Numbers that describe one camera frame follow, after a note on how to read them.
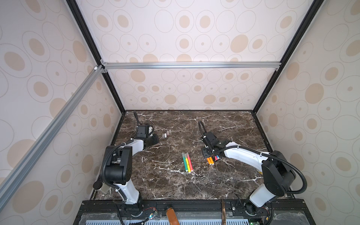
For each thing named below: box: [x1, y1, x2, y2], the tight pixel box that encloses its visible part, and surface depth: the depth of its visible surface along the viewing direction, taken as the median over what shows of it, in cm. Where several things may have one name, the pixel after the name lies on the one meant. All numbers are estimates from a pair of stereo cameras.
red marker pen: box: [186, 152, 194, 173], surface depth 91 cm
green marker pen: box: [181, 152, 188, 173], surface depth 92 cm
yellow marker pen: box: [184, 153, 191, 173], surface depth 91 cm
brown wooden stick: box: [221, 198, 226, 225], surface depth 74 cm
